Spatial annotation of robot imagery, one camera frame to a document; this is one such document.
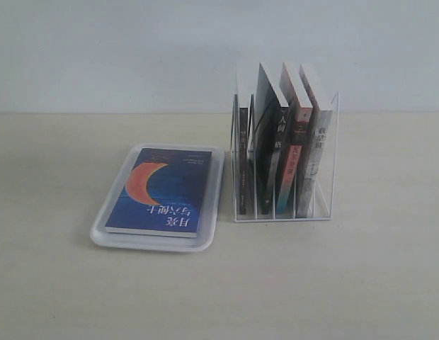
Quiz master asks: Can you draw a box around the dark blue moon book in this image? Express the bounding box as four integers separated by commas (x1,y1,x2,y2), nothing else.
106,147,212,238

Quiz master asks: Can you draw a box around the white wire book rack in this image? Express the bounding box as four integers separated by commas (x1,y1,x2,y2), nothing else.
231,91,340,223

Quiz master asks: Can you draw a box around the thin dark brown book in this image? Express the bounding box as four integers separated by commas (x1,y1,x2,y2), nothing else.
234,62,249,216

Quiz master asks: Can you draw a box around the white grey spine book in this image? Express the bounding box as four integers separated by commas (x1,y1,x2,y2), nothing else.
296,63,333,218

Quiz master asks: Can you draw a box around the black spine book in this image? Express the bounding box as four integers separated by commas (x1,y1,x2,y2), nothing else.
254,63,289,215

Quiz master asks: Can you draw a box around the red and teal book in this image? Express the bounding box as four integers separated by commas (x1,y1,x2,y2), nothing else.
275,62,313,214

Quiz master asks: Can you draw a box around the white plastic tray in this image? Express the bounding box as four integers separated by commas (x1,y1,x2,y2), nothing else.
90,143,225,253

